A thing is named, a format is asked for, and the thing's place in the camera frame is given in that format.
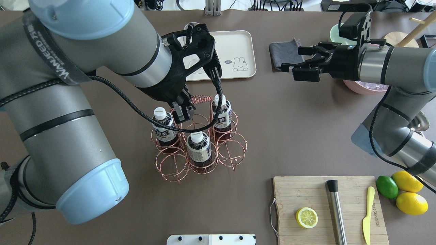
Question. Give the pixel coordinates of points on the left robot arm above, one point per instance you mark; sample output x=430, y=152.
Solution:
x=45, y=55

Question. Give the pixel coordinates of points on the bamboo cutting board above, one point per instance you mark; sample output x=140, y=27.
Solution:
x=295, y=192

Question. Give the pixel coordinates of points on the tea bottle white cap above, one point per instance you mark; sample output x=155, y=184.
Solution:
x=165, y=137

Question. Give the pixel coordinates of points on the pink bowl of ice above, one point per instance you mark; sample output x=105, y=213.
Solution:
x=365, y=88

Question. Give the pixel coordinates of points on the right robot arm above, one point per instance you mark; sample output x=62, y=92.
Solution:
x=410, y=74

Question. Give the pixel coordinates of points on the yellow plastic knife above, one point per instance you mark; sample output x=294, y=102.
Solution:
x=366, y=222

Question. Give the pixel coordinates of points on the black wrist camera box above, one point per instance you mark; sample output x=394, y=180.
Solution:
x=357, y=27

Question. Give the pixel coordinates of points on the green bowl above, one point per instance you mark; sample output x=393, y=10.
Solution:
x=335, y=38

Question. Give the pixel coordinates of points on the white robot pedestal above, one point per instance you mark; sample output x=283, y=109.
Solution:
x=211, y=239

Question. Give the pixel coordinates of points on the wooden cup tree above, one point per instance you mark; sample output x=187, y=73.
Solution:
x=401, y=39

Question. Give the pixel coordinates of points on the copper wire bottle basket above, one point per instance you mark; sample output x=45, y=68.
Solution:
x=228, y=148

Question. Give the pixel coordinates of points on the lemon half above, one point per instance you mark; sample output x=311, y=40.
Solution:
x=306, y=217

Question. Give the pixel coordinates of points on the steel ice scoop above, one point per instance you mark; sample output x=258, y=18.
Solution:
x=419, y=123

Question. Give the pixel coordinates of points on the steel muddler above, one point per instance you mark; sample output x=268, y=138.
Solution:
x=337, y=211

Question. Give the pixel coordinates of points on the grey folded cloth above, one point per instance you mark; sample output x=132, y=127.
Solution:
x=285, y=52

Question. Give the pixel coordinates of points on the whole lemon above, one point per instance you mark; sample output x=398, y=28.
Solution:
x=411, y=203
x=407, y=182

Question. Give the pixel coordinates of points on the lime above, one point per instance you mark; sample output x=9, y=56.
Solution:
x=387, y=187

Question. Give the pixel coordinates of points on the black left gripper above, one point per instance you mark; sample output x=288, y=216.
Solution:
x=159, y=91

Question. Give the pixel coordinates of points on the wine glass on tray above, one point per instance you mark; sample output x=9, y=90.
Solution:
x=189, y=27

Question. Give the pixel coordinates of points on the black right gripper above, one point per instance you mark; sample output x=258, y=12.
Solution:
x=344, y=62

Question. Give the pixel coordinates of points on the cream serving tray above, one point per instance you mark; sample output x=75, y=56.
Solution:
x=236, y=53

